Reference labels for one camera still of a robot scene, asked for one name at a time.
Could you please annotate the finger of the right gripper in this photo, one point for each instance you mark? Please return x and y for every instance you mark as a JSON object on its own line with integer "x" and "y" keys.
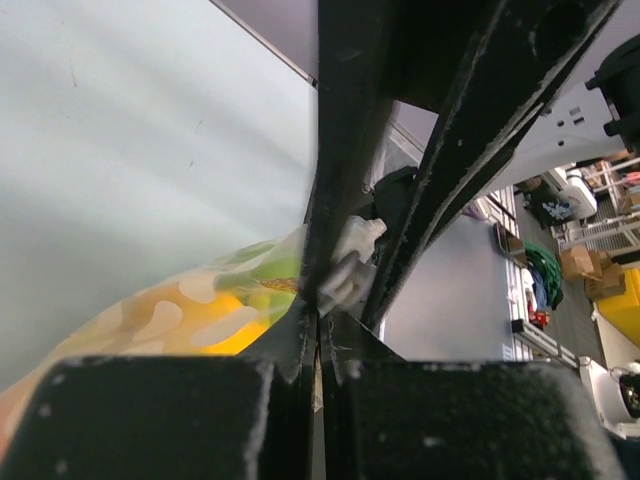
{"x": 353, "y": 44}
{"x": 516, "y": 60}

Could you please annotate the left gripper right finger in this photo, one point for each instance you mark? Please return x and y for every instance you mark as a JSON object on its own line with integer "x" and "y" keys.
{"x": 389, "y": 418}

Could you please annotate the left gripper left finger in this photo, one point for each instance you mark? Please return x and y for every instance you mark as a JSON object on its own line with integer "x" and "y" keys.
{"x": 247, "y": 416}

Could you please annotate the clear zip top bag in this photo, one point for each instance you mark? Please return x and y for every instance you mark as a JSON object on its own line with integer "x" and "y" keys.
{"x": 197, "y": 283}

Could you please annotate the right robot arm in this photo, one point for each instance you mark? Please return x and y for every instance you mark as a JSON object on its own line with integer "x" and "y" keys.
{"x": 594, "y": 118}

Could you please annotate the yellow fake bell pepper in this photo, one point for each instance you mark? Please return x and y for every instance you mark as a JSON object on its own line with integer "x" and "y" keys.
{"x": 164, "y": 320}

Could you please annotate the green fake lime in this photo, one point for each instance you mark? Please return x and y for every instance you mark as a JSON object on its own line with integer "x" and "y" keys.
{"x": 267, "y": 282}

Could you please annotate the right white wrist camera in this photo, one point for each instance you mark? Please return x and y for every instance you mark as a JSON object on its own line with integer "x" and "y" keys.
{"x": 352, "y": 271}

